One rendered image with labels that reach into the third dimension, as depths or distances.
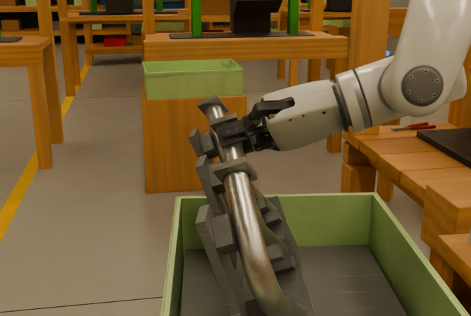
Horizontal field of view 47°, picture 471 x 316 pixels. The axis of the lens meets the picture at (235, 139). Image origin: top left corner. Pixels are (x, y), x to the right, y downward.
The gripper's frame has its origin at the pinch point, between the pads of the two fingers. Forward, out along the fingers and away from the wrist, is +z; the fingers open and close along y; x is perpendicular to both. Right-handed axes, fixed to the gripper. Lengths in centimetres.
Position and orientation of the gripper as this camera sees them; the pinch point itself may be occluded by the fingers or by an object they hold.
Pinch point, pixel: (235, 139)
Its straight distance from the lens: 77.7
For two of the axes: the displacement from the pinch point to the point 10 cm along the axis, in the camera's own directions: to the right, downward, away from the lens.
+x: 2.0, 8.5, -4.8
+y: -2.8, -4.2, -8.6
